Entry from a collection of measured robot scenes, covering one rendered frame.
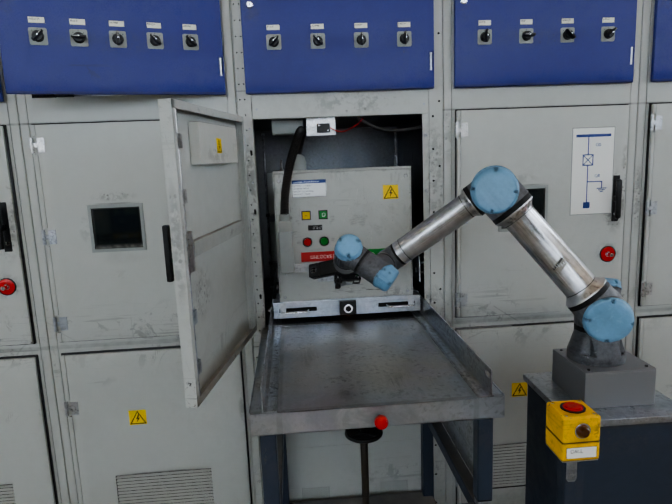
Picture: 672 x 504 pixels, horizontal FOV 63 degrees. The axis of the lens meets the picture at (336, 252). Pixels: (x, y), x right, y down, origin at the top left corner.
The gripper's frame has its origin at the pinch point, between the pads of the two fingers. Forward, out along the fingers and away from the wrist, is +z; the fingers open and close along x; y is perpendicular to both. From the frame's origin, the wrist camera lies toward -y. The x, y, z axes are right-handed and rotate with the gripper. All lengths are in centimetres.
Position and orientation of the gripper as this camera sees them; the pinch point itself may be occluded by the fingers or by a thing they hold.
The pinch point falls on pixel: (335, 282)
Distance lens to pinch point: 185.7
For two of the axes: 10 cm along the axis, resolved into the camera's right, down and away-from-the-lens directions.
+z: -0.5, 3.4, 9.4
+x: -0.5, -9.4, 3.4
